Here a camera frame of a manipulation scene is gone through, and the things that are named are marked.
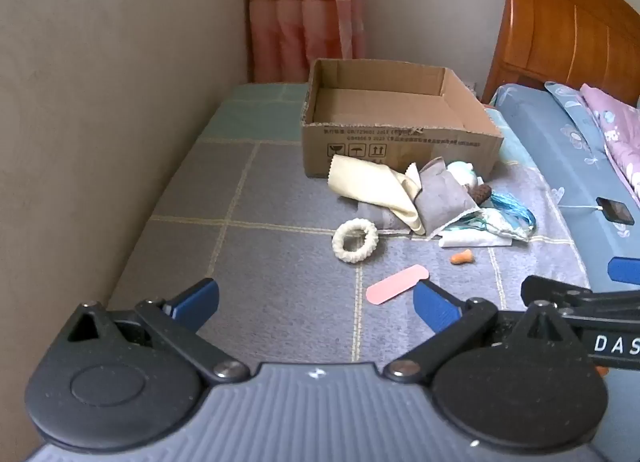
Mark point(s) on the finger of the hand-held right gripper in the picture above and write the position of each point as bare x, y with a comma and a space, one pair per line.
560, 294
626, 271

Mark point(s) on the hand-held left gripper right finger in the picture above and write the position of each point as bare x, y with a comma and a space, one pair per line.
436, 306

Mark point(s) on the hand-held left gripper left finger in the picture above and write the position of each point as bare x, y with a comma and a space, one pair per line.
197, 296

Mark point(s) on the cream yellow cloth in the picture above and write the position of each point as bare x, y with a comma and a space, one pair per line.
370, 184

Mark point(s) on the brown cardboard box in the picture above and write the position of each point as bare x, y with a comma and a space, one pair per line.
400, 112

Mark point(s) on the pink nail file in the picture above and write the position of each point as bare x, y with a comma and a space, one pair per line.
397, 284

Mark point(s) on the black phone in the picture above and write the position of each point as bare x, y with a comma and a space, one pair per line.
615, 211

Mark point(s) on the grey checkered blanket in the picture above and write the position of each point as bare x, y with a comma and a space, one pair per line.
280, 267

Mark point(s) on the white patterned cloth bag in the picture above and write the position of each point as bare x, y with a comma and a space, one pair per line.
500, 226

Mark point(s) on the blue ribbon bundle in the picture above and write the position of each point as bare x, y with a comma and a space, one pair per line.
512, 207

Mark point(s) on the large grey fabric pouch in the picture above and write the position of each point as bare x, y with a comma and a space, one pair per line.
445, 197

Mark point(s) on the small brown textured ball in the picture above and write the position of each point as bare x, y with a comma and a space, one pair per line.
482, 193

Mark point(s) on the blue white plush ball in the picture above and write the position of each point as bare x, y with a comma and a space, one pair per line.
462, 173

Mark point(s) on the blue floral bed sheet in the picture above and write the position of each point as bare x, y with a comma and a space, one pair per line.
550, 157

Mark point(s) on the purple floral pillow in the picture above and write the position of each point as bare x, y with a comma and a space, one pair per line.
617, 127

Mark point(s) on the blue floral pillow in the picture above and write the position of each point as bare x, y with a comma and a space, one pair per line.
570, 102

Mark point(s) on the wooden headboard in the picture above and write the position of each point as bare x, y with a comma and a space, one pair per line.
565, 27

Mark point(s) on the pink patterned curtain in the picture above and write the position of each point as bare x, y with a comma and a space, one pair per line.
305, 17

